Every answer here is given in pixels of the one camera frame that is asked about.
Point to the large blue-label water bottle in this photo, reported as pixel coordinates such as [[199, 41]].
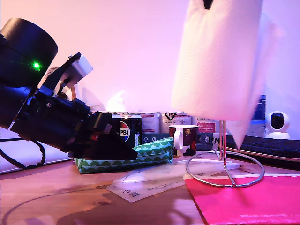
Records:
[[261, 110]]

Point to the dark red patterned mug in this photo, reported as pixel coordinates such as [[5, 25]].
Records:
[[187, 140]]

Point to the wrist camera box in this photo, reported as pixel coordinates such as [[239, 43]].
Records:
[[79, 68]]

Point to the pink plastic mailer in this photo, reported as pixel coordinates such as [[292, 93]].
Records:
[[246, 204]]

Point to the green wave pattern pouch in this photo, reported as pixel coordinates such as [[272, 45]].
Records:
[[154, 150]]

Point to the clear plastic mailer bag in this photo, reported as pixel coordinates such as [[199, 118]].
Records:
[[145, 185]]

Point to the small white round camera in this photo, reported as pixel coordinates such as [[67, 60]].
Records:
[[277, 124]]

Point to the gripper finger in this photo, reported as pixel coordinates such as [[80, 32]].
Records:
[[207, 3]]

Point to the dark zip case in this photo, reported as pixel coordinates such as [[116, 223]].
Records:
[[269, 147]]

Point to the white paper towel roll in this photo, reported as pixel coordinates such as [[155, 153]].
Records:
[[211, 70]]

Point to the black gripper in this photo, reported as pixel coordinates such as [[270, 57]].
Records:
[[51, 122]]

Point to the white zip cosmetic bag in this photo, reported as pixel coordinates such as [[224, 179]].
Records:
[[56, 156]]

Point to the patterned tissue box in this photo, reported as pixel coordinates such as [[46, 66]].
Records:
[[118, 103]]

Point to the silver tin red label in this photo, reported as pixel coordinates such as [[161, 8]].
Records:
[[150, 124]]

